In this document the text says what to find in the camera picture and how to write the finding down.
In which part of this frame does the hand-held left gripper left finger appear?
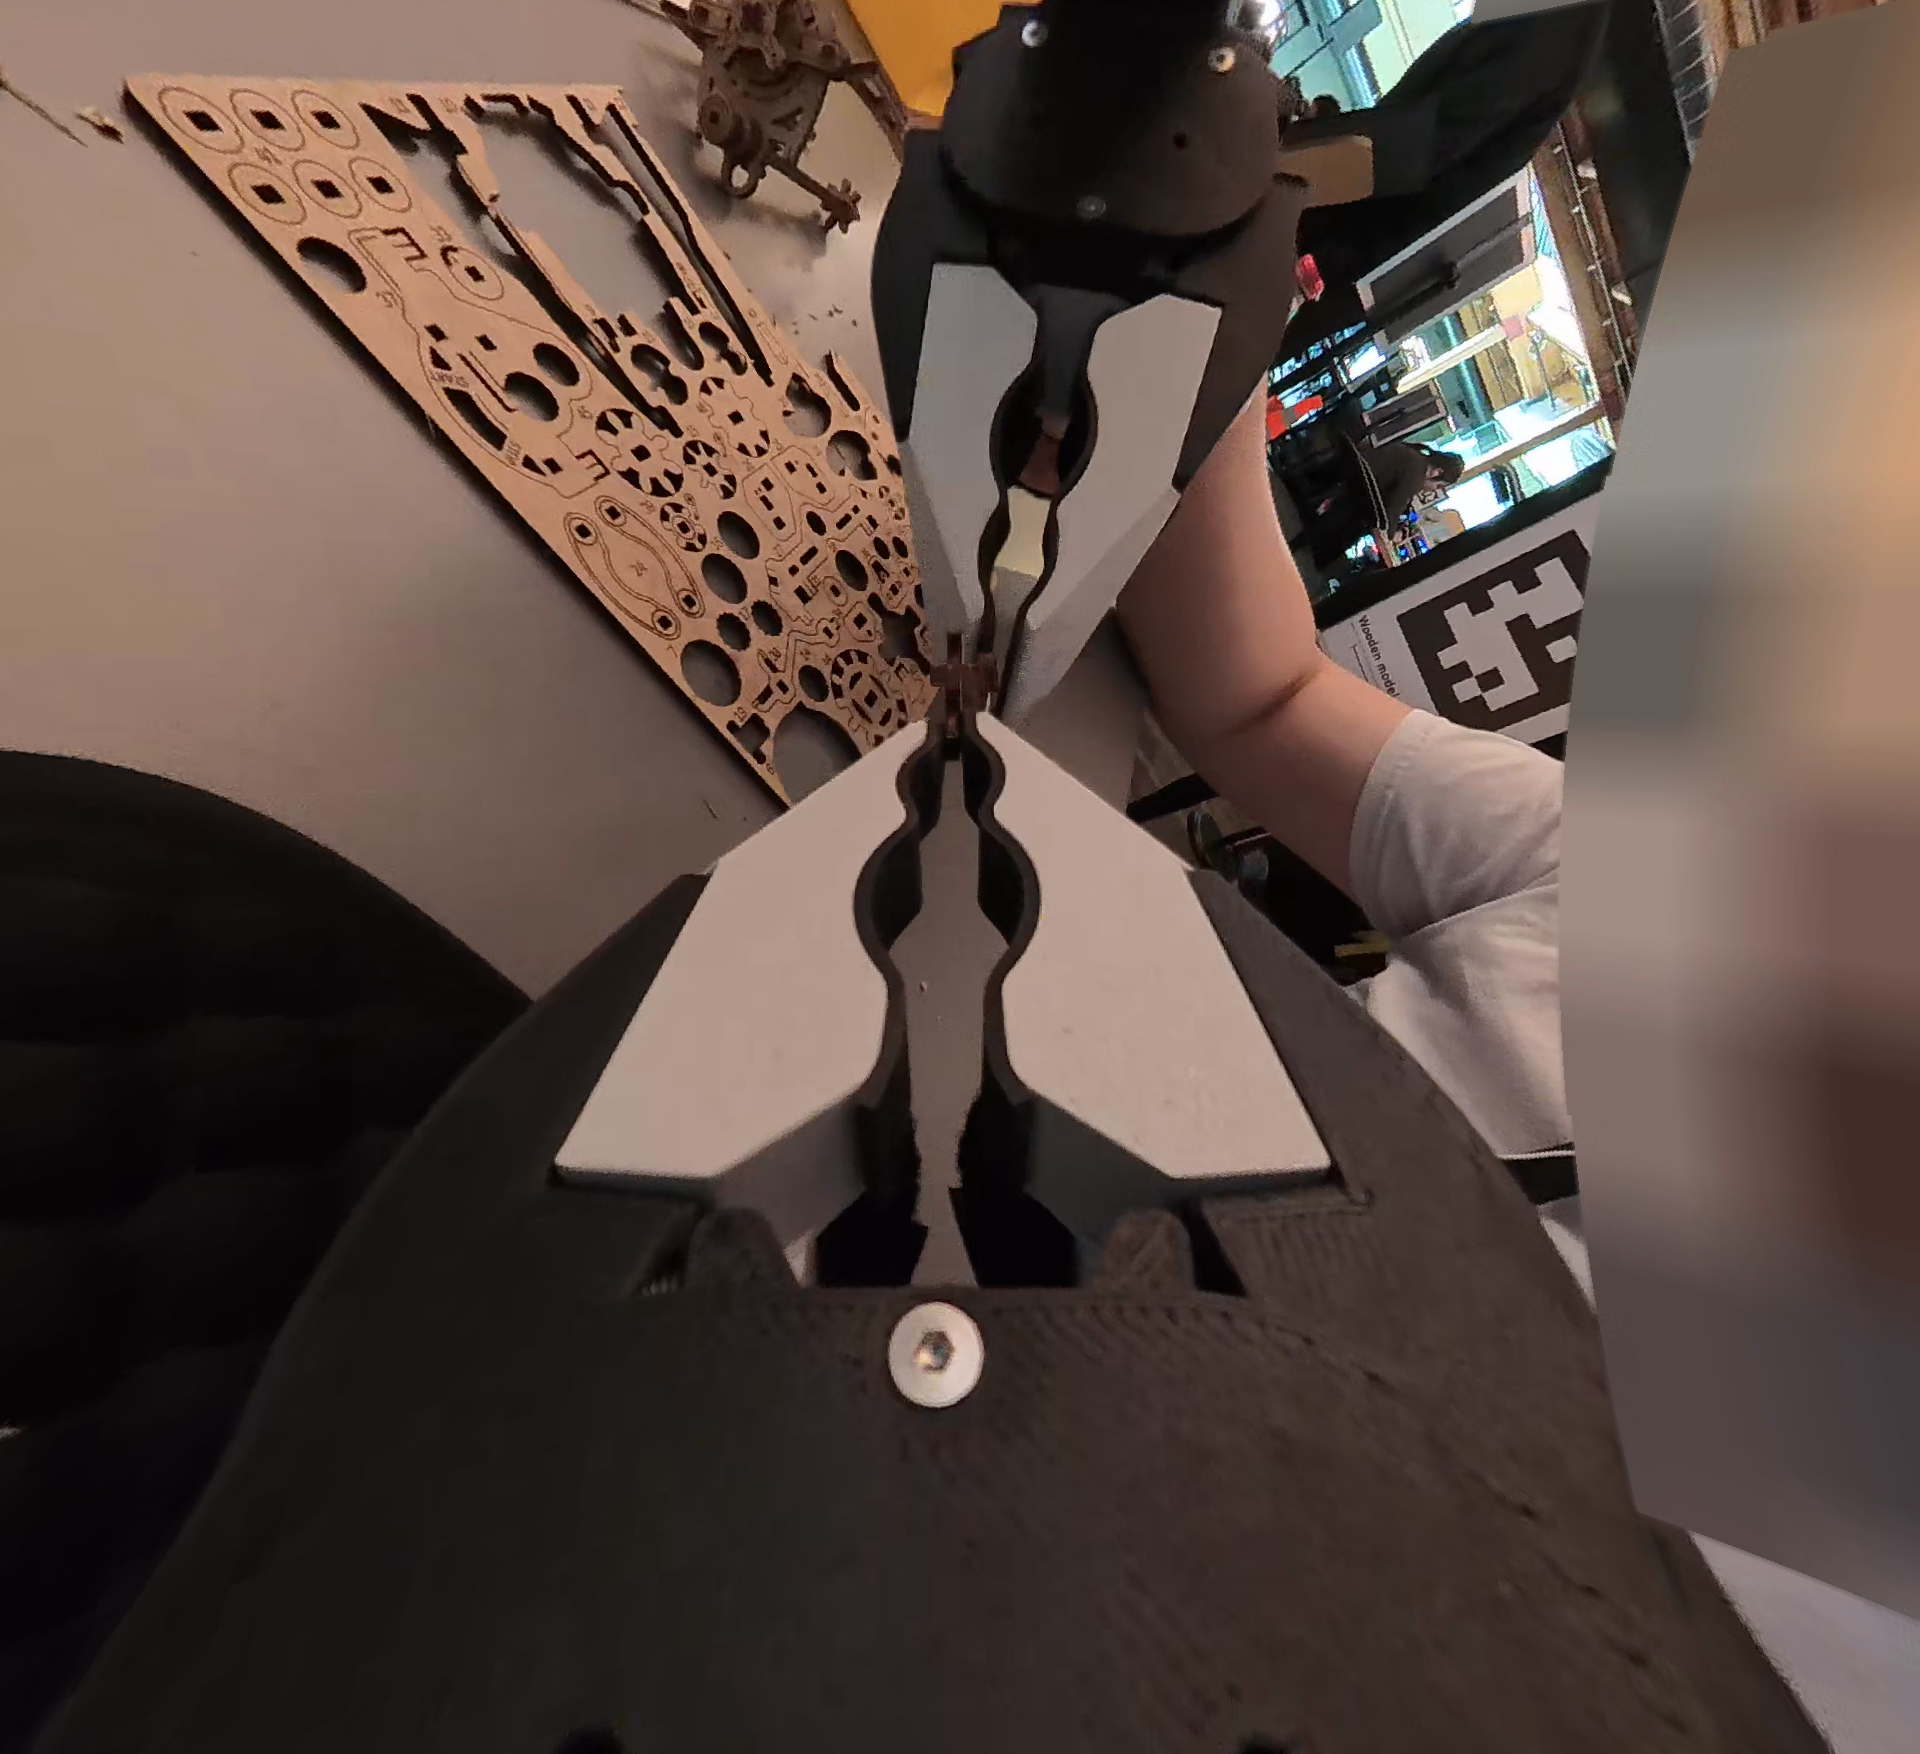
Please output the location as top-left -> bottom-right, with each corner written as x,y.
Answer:
556,718 -> 951,1209

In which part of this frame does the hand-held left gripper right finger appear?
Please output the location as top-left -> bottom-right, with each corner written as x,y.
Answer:
959,709 -> 1333,1204

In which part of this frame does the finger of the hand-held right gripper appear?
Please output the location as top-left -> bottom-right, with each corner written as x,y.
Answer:
983,292 -> 1227,812
904,261 -> 1051,676

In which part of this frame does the small wooden model part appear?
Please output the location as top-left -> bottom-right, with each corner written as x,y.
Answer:
930,637 -> 1001,740

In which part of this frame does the person's right forearm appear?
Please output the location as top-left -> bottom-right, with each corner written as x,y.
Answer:
1116,387 -> 1426,933

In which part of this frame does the person's white shirt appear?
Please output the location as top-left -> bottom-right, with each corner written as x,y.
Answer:
1342,704 -> 1590,1320

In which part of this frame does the assembled wooden gear mechanism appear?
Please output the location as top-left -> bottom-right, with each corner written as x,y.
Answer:
658,0 -> 914,232

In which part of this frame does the brown laser-cut wooden sheet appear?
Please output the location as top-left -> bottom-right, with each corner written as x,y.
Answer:
128,76 -> 937,809

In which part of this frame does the black and white marker sign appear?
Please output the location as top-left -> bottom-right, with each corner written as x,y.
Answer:
1319,527 -> 1595,756

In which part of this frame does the black foam mat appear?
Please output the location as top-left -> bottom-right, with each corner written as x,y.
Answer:
0,755 -> 534,1439

